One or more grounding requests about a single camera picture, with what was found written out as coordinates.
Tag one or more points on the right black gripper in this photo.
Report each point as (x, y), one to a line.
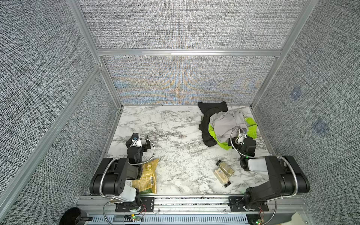
(248, 141)

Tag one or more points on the neon green cloth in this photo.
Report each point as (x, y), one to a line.
(252, 132)

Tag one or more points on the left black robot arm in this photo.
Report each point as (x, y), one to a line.
(110, 178)

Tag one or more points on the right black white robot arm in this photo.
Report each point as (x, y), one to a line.
(286, 178)

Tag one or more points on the grey cloth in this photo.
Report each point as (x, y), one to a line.
(224, 123)

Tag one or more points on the yellow snack bag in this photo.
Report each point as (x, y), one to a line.
(147, 183)

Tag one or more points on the beige bottle lower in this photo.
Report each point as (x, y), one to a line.
(222, 177)

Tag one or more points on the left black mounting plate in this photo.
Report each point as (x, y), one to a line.
(140, 203)

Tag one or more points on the black mounting plate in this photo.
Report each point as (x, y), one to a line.
(240, 204)
(140, 203)

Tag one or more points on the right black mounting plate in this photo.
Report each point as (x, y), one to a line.
(240, 204)

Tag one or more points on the black round object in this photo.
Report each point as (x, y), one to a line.
(75, 216)

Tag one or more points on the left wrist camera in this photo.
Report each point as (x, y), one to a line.
(136, 142)

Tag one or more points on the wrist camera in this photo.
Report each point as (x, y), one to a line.
(136, 142)
(241, 136)

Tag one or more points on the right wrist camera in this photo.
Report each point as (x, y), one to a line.
(241, 136)

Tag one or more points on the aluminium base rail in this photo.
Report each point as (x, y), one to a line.
(217, 204)

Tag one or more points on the white slotted cable duct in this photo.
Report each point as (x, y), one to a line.
(172, 219)

